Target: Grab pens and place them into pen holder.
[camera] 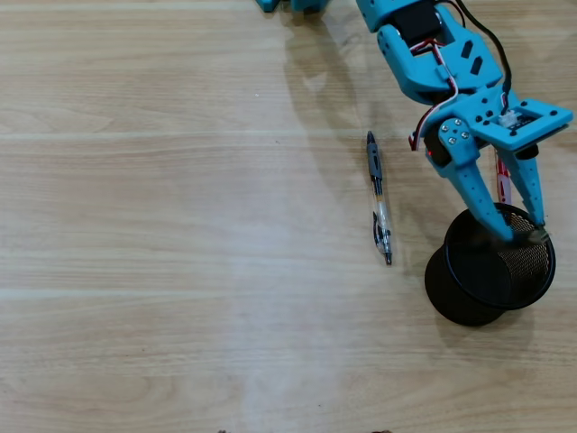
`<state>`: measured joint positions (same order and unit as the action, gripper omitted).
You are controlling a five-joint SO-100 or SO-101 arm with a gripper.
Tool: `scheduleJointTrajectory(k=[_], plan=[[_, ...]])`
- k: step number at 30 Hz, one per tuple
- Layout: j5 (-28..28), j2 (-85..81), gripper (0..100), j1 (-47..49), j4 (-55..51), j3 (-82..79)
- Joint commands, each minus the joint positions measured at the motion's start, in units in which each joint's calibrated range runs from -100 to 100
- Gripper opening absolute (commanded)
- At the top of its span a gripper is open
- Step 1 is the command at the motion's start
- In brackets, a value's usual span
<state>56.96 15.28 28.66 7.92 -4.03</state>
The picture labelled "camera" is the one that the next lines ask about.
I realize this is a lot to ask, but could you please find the teal robot base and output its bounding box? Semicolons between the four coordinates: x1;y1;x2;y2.
254;0;333;14

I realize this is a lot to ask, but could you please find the pen with grey grip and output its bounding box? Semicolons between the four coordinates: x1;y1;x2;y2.
365;130;394;267

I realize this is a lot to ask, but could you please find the red pen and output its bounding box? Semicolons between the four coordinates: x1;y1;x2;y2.
493;151;515;207

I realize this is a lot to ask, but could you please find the red white black servo wire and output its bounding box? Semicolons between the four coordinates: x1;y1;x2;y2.
408;39;460;151

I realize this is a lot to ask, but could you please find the black mesh pen holder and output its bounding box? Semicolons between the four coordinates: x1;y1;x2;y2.
423;202;558;327

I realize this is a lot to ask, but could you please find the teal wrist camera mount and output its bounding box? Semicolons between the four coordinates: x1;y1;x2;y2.
471;98;574;160

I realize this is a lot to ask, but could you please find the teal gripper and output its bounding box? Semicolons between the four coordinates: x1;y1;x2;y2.
424;86;548;245

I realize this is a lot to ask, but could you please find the black camera cable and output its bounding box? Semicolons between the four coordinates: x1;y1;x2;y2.
454;0;515;114

